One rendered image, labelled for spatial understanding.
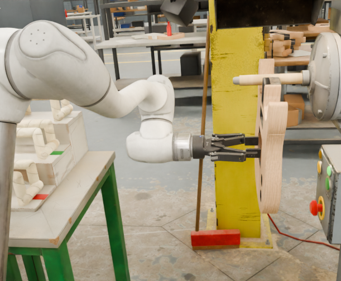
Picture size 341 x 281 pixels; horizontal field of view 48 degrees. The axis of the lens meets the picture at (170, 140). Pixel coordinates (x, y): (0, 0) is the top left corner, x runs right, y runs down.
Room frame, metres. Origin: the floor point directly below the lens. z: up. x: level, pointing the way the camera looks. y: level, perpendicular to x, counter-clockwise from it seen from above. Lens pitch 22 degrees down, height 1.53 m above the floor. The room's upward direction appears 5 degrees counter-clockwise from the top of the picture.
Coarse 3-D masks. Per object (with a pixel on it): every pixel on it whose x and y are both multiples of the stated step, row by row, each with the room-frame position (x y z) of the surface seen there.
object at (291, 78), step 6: (240, 78) 1.12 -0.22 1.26; (246, 78) 1.12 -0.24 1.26; (252, 78) 1.11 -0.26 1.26; (258, 78) 1.11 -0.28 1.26; (282, 78) 1.10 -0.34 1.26; (288, 78) 1.09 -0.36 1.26; (294, 78) 1.09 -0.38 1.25; (300, 78) 1.09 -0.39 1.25; (240, 84) 1.12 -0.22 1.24; (246, 84) 1.12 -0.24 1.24; (252, 84) 1.11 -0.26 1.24; (258, 84) 1.11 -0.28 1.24
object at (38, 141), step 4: (36, 136) 1.17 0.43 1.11; (40, 136) 1.18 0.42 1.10; (36, 140) 1.17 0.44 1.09; (40, 140) 1.18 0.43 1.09; (36, 144) 1.17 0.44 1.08; (40, 144) 1.17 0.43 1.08; (44, 144) 1.19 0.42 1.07; (36, 148) 1.17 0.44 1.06; (40, 148) 1.17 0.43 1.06; (44, 148) 1.18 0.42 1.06; (36, 152) 1.18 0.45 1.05; (40, 152) 1.17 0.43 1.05; (40, 156) 1.17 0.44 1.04
